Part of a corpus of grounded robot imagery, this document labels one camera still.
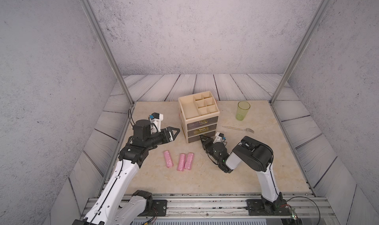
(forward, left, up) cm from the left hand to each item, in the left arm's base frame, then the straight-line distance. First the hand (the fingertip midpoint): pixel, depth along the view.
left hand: (178, 131), depth 72 cm
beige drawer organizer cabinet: (+13, -11, -3) cm, 17 cm away
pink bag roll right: (-5, -5, -24) cm, 25 cm away
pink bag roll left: (-3, +8, -25) cm, 26 cm away
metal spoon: (+18, -45, -26) cm, 55 cm away
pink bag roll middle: (-4, 0, -25) cm, 25 cm away
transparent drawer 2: (+10, -13, -14) cm, 21 cm away
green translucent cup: (+26, -40, -13) cm, 49 cm away
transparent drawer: (+9, -13, -6) cm, 17 cm away
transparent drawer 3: (+9, -10, -21) cm, 25 cm away
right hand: (+9, -11, -18) cm, 23 cm away
